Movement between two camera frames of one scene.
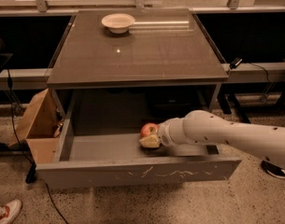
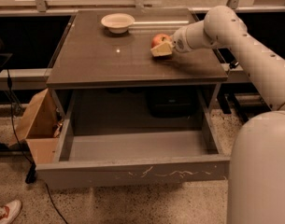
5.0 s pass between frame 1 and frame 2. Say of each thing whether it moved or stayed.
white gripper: moved
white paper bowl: stayed
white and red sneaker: stayed
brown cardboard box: stayed
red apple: moved
